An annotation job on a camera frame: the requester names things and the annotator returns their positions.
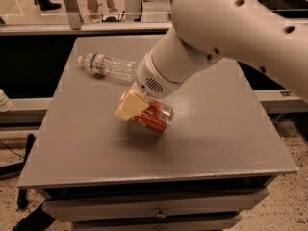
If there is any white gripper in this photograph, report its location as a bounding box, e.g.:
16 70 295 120
115 51 182 121

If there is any red coke can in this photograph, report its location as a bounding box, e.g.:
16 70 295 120
128 99 174 134

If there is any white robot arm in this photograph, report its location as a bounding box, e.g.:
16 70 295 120
116 0 308 121

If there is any clear plastic water bottle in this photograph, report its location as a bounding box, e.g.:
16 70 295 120
77 53 137 82

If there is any grey cabinet with drawers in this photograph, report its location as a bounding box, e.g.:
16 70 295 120
18 35 296 231

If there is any person in tan trousers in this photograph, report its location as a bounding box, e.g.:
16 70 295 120
84 0 120 23

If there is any metal drawer knob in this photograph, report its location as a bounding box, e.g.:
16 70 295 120
155 211 167 219

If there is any white object at left edge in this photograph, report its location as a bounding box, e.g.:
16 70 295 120
0 89 13 112

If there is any black stand leg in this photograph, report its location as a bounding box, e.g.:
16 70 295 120
0 132 37 210

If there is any metal railing frame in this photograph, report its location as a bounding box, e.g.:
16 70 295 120
0 0 308 37

